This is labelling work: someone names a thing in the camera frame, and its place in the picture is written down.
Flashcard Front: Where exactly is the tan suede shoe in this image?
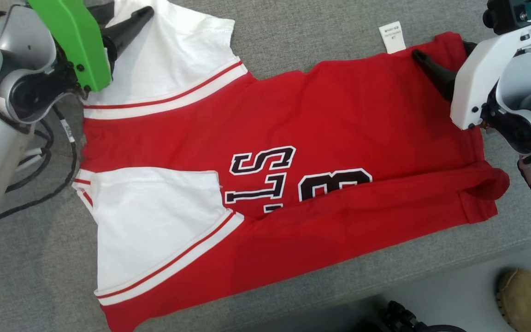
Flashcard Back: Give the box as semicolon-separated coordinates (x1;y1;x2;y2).
495;268;531;332

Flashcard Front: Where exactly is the red white jersey garment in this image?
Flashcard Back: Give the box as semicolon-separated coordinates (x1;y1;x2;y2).
72;0;510;332

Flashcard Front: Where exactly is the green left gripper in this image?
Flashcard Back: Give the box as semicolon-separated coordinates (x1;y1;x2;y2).
28;0;154;93

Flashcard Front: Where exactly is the black left arm cable bundle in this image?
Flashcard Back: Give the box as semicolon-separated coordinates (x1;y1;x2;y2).
0;105;80;223

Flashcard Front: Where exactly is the white cable label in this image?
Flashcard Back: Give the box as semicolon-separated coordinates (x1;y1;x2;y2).
60;119;77;146

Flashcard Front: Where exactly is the grey fabric sofa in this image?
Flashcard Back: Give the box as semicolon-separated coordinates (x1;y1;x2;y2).
0;0;531;332

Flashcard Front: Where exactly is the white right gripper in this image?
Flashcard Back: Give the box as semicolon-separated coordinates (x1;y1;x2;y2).
412;19;531;130

